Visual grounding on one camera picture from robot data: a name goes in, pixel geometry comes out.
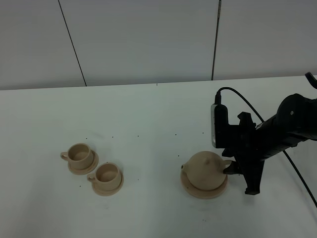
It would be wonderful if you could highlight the tan near teacup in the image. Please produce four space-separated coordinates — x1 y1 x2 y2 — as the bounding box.
87 163 121 183

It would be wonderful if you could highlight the tan far cup saucer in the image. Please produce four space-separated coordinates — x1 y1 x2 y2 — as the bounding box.
68 150 99 175

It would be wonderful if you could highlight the tan teapot saucer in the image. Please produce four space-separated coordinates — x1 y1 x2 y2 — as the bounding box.
180 172 228 199

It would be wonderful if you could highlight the tan cup saucer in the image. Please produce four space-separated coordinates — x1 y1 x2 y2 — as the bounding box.
68 150 99 175
92 172 124 196

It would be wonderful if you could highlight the tan near cup saucer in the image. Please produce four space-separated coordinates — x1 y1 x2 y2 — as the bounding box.
92 172 124 196

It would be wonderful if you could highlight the tan far teacup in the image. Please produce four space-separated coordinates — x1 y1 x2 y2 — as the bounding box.
60 143 94 171

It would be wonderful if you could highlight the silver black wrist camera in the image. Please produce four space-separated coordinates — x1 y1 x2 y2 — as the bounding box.
211 104 229 148

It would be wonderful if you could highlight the tan teacup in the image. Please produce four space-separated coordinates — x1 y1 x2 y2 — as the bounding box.
87 163 121 183
60 143 94 171

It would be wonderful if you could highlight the black camera cable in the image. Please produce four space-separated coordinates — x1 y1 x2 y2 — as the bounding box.
213 86 317 208

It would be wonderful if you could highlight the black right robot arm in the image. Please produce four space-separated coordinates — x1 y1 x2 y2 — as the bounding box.
214 94 317 195

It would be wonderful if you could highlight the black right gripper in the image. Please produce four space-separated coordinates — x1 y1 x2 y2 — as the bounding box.
222 112 264 195

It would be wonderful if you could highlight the tan ceramic teapot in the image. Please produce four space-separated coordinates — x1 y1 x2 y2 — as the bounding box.
181 151 232 191

